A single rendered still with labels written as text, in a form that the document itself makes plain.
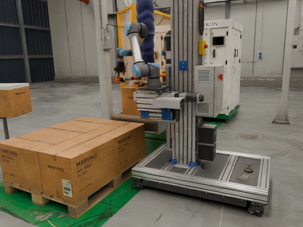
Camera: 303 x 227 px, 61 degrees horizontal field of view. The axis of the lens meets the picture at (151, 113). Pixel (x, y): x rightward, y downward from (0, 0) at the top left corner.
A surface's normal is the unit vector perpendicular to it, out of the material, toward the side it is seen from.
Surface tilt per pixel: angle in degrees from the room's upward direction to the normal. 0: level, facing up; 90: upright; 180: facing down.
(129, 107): 90
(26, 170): 90
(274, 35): 90
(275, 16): 90
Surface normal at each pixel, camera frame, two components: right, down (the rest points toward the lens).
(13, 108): 0.99, 0.01
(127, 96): -0.53, 0.20
